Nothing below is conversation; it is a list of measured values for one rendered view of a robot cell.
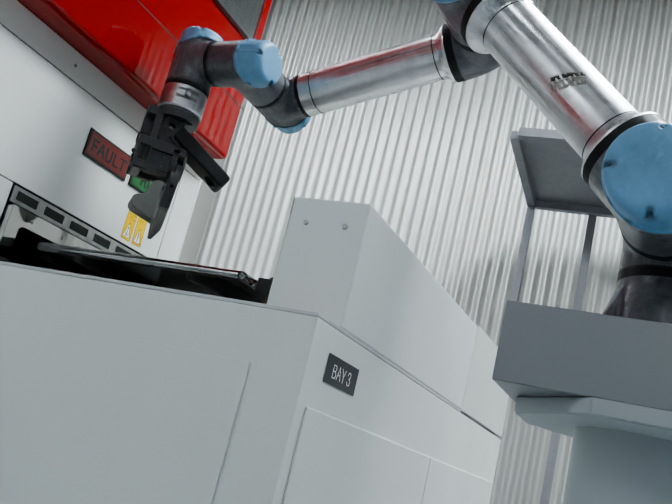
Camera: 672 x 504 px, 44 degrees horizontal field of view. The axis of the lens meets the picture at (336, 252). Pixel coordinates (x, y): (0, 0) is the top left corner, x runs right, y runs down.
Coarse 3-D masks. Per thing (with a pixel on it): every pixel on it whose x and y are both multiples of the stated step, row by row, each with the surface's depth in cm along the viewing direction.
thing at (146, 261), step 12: (60, 252) 124; (72, 252) 123; (84, 252) 122; (96, 252) 122; (108, 252) 121; (132, 264) 119; (144, 264) 118; (156, 264) 117; (168, 264) 116; (180, 264) 115; (192, 264) 115; (216, 276) 113; (228, 276) 112
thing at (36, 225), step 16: (16, 208) 125; (0, 224) 124; (16, 224) 125; (32, 224) 128; (48, 224) 131; (0, 240) 123; (48, 240) 132; (64, 240) 135; (80, 240) 138; (0, 256) 123; (16, 256) 126
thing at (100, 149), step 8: (96, 136) 140; (88, 144) 139; (96, 144) 140; (104, 144) 142; (88, 152) 139; (96, 152) 140; (104, 152) 142; (112, 152) 144; (120, 152) 146; (104, 160) 143; (112, 160) 144; (120, 160) 146; (128, 160) 148; (112, 168) 145; (120, 168) 147
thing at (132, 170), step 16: (160, 112) 135; (176, 112) 135; (144, 128) 136; (160, 128) 136; (176, 128) 136; (192, 128) 138; (144, 144) 132; (160, 144) 133; (176, 144) 136; (144, 160) 131; (160, 160) 133; (176, 160) 133; (144, 176) 136; (160, 176) 135
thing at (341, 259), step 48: (288, 240) 92; (336, 240) 90; (384, 240) 95; (288, 288) 90; (336, 288) 88; (384, 288) 97; (432, 288) 113; (384, 336) 99; (432, 336) 116; (432, 384) 118
